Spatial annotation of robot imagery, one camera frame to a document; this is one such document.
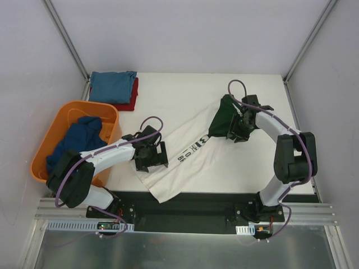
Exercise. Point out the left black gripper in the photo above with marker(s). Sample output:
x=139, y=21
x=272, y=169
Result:
x=156, y=159

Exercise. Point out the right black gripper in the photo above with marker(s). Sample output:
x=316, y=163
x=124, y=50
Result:
x=235, y=129

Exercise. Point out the white and green t-shirt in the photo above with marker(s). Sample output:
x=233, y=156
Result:
x=192, y=149

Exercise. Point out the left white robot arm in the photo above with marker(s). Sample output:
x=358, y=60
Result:
x=71, y=179

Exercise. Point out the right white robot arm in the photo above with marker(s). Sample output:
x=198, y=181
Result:
x=295, y=160

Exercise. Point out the folded red t-shirt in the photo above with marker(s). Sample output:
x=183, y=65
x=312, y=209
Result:
x=131, y=101

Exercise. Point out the orange plastic basket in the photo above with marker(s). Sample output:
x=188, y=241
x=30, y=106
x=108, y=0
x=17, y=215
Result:
x=67, y=115

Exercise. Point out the dark blue t-shirt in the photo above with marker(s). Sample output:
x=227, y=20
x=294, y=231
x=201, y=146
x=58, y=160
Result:
x=81, y=136

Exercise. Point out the folded light blue t-shirt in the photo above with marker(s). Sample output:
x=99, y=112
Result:
x=112, y=87

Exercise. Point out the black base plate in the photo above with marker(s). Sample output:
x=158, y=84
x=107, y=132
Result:
x=199, y=213

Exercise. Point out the right white cable duct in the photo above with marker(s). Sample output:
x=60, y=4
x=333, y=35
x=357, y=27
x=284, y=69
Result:
x=245, y=230

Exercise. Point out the white cable duct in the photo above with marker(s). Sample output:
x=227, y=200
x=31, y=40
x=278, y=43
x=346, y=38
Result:
x=100, y=226
x=245, y=230

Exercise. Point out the left white cable duct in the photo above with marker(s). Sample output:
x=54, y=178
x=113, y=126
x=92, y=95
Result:
x=100, y=226

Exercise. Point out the right aluminium frame post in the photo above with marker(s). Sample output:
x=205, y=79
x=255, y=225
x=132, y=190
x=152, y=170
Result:
x=319, y=24

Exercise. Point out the aluminium frame post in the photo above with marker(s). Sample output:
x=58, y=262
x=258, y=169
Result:
x=319, y=24
x=54, y=16

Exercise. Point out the left aluminium frame post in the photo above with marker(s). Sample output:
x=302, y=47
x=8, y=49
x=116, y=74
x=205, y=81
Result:
x=54, y=16

